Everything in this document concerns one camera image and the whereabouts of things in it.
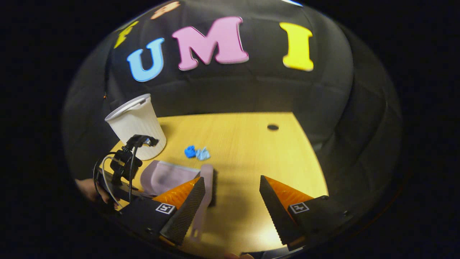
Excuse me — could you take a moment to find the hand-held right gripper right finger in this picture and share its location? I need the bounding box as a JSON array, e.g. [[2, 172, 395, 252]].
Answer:
[[259, 175, 354, 252]]

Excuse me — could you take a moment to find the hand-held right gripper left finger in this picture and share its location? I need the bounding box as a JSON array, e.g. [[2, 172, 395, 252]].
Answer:
[[119, 176, 206, 247]]

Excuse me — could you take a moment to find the small lilac dustpan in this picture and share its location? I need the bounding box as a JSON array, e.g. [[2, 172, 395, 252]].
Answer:
[[140, 160, 201, 197]]

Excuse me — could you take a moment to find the small lilac broom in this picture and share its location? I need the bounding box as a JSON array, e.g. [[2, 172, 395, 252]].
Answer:
[[190, 164, 218, 242]]

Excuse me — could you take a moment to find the white ribbed garbage bin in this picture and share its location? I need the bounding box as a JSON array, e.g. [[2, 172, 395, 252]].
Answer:
[[105, 94, 167, 161]]

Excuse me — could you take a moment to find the wooden desktop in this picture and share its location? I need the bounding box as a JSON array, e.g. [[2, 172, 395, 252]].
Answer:
[[108, 112, 329, 258]]

